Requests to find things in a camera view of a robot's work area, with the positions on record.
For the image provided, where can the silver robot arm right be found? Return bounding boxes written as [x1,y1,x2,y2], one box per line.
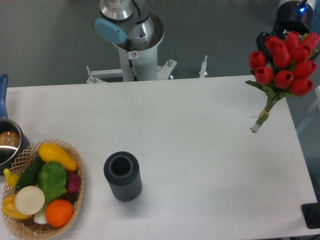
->
[255,0,316,64]

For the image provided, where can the red tulip bouquet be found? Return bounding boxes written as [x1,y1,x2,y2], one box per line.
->
[246,31,320,133]

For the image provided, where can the white round onion half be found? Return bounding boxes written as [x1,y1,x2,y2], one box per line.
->
[14,185,45,215]

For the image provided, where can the blue handled saucepan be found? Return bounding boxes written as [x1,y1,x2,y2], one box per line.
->
[0,74,30,176]

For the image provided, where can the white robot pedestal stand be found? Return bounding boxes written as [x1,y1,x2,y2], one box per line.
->
[86,40,177,84]

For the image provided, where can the white bracket with bolt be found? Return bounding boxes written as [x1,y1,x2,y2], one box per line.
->
[199,55,208,78]

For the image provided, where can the green cucumber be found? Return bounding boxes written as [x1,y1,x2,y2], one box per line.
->
[15,155,45,192]

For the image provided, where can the orange fruit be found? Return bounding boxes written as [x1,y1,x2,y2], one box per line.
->
[45,199,73,228]

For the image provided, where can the black device at table edge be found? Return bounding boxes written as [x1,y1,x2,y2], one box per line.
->
[301,202,320,229]

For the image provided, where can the yellow bell pepper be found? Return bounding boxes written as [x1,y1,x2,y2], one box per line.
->
[2,194,32,220]

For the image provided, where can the purple red onion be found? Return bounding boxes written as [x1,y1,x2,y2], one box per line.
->
[65,171,82,193]

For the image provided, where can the green lettuce leaf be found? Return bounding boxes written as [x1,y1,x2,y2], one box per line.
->
[34,161,67,225]

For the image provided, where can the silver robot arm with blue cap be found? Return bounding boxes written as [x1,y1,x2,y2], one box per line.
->
[94,0,164,51]

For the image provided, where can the dark grey ribbed vase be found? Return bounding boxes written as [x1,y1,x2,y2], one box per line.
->
[103,151,143,202]

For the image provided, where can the yellow squash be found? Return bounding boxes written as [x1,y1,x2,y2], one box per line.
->
[38,142,78,172]

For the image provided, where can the woven wicker basket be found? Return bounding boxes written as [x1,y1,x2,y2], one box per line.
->
[2,139,85,240]

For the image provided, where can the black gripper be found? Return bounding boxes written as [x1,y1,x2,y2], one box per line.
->
[255,0,314,65]

